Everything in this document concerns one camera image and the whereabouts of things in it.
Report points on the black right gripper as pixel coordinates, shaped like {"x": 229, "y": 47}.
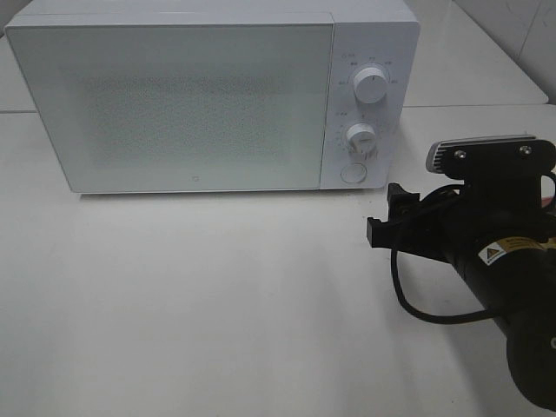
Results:
{"x": 457, "y": 220}

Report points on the round white door button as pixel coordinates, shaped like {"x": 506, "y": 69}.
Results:
{"x": 354, "y": 173}

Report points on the white microwave door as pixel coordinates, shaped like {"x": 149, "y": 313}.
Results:
{"x": 173, "y": 109}

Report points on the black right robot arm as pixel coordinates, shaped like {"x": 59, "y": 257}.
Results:
{"x": 516, "y": 290}

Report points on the white lower microwave knob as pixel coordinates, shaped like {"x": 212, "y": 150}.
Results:
{"x": 361, "y": 138}

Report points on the white microwave knob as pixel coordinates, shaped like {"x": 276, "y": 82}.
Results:
{"x": 361, "y": 138}
{"x": 370, "y": 84}

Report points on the white upper microwave knob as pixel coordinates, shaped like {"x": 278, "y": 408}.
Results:
{"x": 370, "y": 84}

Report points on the white microwave oven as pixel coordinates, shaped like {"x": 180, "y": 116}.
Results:
{"x": 363, "y": 32}

